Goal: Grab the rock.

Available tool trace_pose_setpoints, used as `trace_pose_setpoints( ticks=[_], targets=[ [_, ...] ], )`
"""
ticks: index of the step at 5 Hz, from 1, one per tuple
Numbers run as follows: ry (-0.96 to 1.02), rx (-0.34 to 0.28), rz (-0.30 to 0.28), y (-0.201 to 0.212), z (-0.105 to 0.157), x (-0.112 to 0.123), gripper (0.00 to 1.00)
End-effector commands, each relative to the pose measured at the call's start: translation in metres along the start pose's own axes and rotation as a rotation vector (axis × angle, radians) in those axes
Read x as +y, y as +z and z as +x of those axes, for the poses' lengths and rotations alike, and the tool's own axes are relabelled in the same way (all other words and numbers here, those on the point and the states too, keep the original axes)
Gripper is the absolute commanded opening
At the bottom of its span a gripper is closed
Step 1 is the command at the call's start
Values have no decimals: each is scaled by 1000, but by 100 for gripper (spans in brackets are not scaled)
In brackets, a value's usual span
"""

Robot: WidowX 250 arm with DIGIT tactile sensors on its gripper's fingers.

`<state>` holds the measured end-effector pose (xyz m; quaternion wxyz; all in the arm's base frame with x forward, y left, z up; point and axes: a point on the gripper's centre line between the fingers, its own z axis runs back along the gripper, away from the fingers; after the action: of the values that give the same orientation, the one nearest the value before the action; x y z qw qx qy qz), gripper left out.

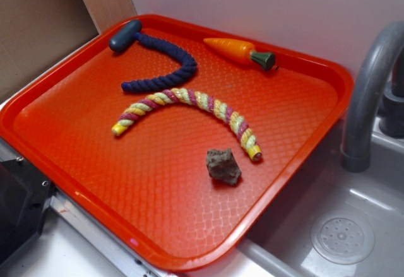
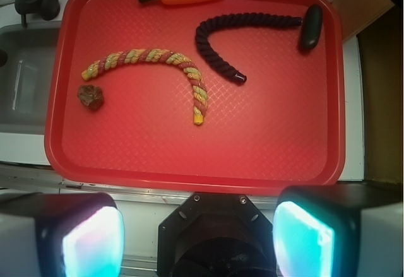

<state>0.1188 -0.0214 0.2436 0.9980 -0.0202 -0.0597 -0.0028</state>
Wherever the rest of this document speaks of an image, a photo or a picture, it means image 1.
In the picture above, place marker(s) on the orange toy carrot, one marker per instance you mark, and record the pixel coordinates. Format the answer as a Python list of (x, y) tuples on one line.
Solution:
[(241, 51)]

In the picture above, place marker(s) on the brown cardboard panel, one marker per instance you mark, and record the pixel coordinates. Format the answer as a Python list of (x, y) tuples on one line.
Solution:
[(37, 34)]

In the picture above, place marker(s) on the red plastic tray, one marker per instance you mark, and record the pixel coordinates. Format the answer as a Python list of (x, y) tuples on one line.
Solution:
[(150, 186)]

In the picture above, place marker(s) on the dark grey faucet knob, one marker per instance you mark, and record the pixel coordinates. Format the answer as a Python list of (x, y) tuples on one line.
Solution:
[(391, 106)]

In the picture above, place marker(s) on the brown grey rock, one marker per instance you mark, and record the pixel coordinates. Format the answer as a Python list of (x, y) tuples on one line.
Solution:
[(222, 166)]

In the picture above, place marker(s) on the grey toy faucet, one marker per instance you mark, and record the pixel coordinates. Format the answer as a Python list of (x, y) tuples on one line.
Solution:
[(386, 50)]

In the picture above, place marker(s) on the grey plastic sink basin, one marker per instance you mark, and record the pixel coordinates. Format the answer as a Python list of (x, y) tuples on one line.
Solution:
[(330, 222)]

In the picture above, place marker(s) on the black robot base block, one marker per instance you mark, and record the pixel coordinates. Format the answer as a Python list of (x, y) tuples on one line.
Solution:
[(25, 198)]

